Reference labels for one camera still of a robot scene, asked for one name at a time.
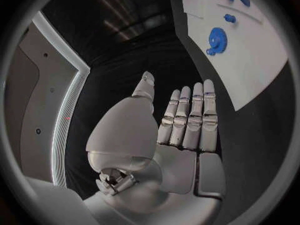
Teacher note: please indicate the blue gear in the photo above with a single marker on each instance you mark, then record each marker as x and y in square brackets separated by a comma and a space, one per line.
[217, 41]

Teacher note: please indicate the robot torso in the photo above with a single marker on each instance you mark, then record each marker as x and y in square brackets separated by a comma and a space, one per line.
[44, 101]

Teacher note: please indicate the blue peg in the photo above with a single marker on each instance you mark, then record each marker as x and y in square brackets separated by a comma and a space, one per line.
[230, 18]

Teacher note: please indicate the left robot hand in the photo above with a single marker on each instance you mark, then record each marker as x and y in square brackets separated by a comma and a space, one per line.
[131, 135]

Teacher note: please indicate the white task board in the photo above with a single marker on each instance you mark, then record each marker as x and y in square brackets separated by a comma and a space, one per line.
[241, 46]

